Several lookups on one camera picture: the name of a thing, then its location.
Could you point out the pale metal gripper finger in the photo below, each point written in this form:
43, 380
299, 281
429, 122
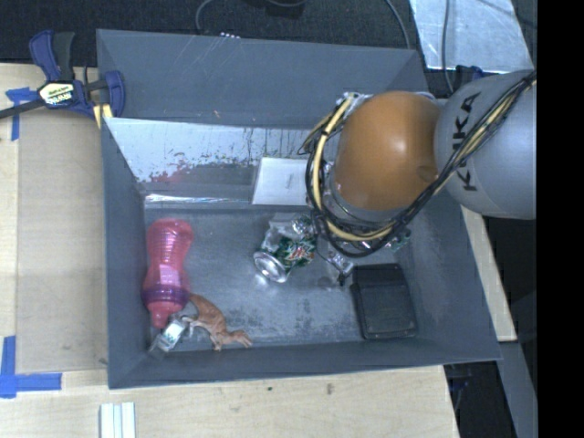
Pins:
342, 263

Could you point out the crushed green soda can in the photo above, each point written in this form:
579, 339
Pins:
289, 249

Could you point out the black flat wallet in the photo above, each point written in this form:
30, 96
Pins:
384, 301

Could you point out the grey metal bin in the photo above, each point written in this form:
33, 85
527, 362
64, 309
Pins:
283, 308

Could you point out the white paper card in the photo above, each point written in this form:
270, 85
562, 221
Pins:
280, 180

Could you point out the brown toy dinosaur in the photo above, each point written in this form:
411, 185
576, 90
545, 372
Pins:
214, 320

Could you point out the pink plastic bottle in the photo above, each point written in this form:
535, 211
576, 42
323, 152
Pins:
165, 263

